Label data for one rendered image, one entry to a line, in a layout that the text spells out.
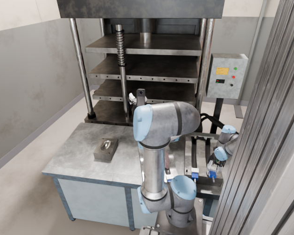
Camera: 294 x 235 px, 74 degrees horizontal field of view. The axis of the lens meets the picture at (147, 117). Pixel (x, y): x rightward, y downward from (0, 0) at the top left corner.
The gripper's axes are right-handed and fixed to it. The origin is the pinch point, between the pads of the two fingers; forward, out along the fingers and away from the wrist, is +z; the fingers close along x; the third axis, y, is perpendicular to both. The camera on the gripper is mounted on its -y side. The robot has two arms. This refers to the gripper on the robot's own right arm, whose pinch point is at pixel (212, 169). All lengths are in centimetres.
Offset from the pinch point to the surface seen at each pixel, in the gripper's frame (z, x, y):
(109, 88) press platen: -9, -108, -97
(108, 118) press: 19, -100, -76
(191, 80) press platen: -41, -22, -73
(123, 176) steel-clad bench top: 23, -61, 1
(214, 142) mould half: -4.4, 4.5, -29.9
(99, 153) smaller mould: 18, -87, -12
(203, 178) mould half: 8.0, -4.5, 1.8
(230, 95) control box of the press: -32, 20, -81
